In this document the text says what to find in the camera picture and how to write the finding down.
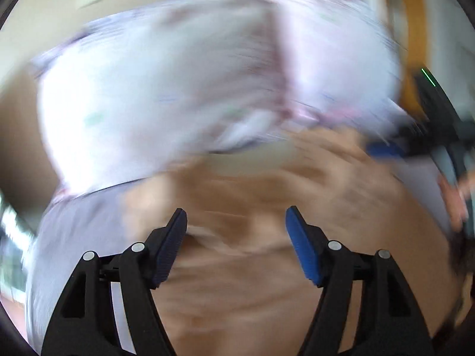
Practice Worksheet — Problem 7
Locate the tan beige garment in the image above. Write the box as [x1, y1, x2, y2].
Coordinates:
[121, 129, 463, 355]

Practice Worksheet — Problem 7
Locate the white floral pillow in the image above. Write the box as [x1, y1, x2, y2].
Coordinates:
[31, 0, 407, 196]

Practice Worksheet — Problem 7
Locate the wooden headboard trim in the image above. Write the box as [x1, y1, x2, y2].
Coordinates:
[322, 0, 432, 120]

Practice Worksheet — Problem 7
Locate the lavender grey bed sheet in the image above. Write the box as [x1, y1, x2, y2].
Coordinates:
[26, 181, 138, 353]

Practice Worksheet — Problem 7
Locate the person's right hand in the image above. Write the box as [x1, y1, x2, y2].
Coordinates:
[438, 170, 475, 232]

